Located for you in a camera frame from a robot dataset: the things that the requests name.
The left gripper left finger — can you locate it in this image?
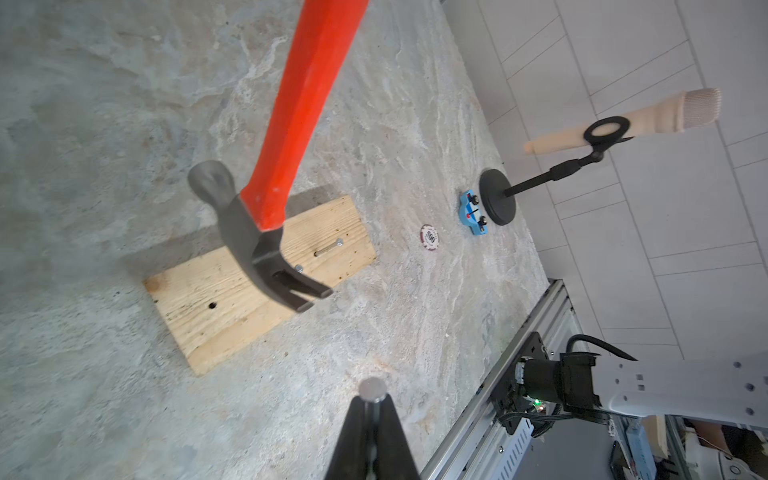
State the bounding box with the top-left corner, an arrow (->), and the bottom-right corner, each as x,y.
324,396 -> 371,480

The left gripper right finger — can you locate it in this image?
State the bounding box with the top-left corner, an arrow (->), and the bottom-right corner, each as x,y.
373,394 -> 420,480

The pale wooden block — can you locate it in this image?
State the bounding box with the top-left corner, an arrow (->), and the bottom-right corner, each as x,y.
143,196 -> 376,376

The red black claw hammer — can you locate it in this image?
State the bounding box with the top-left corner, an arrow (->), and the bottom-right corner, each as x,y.
188,1 -> 368,313

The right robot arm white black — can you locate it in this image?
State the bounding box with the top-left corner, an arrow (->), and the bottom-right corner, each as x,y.
515,352 -> 767,432

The red white poker chip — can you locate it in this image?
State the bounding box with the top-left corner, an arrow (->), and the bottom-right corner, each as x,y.
420,224 -> 439,251

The blue toy car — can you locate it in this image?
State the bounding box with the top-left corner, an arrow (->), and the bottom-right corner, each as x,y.
458,190 -> 488,236

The black stand with wooden peg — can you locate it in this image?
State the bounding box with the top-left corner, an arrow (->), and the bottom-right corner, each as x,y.
476,88 -> 722,228

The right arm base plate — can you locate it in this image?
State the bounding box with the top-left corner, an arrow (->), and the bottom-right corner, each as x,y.
490,332 -> 551,438

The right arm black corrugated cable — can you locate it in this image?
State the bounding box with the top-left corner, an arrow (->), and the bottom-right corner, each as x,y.
565,333 -> 638,362

